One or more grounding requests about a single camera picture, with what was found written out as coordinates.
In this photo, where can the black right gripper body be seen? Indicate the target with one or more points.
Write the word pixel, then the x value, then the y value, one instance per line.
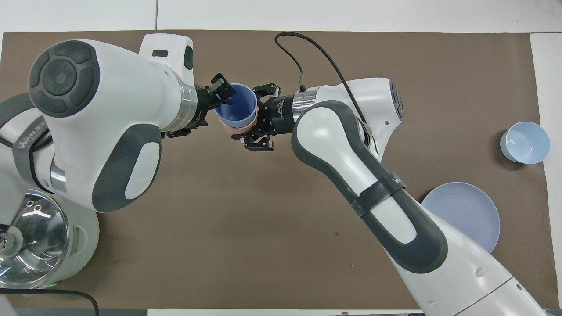
pixel 276 116

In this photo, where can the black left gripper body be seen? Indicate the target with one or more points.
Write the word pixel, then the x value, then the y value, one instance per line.
pixel 205 107

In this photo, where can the blue ribbed cup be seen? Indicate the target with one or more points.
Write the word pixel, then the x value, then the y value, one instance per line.
pixel 239 105

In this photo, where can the pink cup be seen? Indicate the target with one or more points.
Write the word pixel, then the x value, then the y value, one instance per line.
pixel 235 128

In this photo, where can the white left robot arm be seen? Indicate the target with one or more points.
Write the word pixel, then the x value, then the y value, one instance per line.
pixel 118 118

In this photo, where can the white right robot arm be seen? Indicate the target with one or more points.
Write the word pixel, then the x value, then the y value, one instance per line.
pixel 373 175

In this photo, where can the brown table mat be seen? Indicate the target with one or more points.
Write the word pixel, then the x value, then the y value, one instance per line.
pixel 281 219

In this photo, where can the grey-green electric pot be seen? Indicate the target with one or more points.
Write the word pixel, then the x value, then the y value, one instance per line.
pixel 83 245

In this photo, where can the glass pot lid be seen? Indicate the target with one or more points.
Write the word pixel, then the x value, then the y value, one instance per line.
pixel 39 245

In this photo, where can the lavender blue plate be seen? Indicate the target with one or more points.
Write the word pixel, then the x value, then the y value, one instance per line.
pixel 470 210

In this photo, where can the light blue bowl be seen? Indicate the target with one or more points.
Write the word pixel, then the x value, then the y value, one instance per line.
pixel 524 142

